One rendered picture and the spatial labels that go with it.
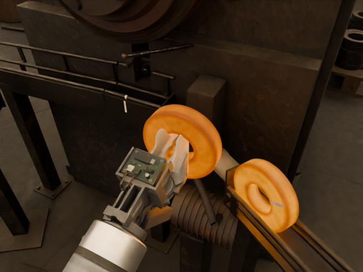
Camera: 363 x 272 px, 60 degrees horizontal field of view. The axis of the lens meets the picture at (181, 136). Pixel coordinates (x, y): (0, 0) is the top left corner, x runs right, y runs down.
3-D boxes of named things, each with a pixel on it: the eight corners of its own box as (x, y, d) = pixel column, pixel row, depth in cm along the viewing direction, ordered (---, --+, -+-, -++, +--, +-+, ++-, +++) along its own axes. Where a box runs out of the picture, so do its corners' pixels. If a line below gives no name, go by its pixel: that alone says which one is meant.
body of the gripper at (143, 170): (175, 158, 48) (135, 231, 42) (182, 182, 55) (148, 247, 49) (133, 142, 50) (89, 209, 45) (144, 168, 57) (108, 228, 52)
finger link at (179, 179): (195, 156, 54) (172, 201, 50) (195, 161, 56) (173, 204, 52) (170, 148, 56) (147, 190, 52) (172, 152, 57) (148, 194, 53)
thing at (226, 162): (226, 162, 82) (227, 144, 79) (247, 183, 76) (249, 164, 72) (206, 170, 80) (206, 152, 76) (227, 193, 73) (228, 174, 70)
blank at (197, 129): (145, 96, 59) (135, 106, 57) (222, 111, 53) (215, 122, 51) (156, 158, 69) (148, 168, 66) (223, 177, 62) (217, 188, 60)
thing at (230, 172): (249, 192, 78) (252, 158, 71) (250, 194, 77) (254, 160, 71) (224, 204, 75) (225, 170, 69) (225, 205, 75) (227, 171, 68)
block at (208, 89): (199, 136, 101) (202, 70, 86) (222, 144, 99) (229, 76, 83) (183, 157, 94) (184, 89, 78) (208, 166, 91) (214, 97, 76)
